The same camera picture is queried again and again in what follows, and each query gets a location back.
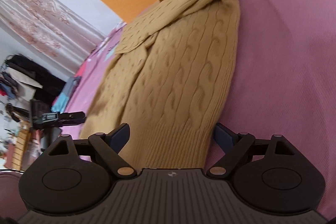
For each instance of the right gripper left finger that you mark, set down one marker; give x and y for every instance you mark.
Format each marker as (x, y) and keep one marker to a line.
(107, 147)

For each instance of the mustard cable-knit cardigan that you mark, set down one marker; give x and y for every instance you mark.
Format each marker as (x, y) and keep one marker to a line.
(169, 80)

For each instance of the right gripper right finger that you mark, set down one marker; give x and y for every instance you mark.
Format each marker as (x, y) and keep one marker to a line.
(235, 147)

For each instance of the beige floral curtain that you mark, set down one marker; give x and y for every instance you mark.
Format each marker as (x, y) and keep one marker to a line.
(53, 30)

